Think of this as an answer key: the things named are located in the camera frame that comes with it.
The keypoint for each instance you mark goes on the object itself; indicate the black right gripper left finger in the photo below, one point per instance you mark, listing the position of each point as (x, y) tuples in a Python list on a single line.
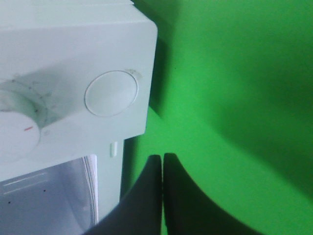
[(139, 212)]

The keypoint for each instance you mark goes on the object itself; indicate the round white door release button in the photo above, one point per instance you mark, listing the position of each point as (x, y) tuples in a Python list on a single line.
[(111, 93)]

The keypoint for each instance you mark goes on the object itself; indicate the white lower timer knob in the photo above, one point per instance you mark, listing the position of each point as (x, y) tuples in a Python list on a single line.
[(19, 129)]

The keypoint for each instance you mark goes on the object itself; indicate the white microwave oven body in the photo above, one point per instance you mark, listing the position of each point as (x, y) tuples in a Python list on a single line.
[(50, 51)]

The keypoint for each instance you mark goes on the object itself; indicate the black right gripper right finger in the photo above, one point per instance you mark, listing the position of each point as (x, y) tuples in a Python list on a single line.
[(189, 211)]

